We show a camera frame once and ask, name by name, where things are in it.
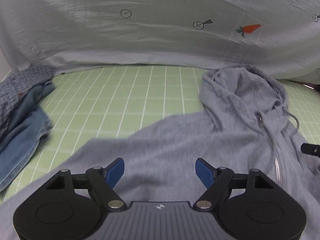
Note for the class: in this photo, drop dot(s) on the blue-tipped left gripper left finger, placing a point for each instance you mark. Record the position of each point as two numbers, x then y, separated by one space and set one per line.
101 183

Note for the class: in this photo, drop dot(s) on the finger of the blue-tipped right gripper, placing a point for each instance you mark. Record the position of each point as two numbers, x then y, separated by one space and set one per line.
310 149

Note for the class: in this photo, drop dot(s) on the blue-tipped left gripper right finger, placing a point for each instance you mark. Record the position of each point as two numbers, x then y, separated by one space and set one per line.
216 182

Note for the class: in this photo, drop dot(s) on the grey zip hoodie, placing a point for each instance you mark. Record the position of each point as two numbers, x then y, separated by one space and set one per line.
258 208

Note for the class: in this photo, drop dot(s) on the green grid cutting mat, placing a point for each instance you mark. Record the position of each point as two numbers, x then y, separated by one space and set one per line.
120 99

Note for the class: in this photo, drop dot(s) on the blue denim jeans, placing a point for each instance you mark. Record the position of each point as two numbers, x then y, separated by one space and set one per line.
28 124

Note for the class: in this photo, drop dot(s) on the grey carrot-print bed sheet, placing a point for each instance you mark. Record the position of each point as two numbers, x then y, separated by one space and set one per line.
281 37

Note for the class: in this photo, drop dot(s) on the blue checked shirt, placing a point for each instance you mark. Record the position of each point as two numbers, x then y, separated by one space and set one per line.
17 86

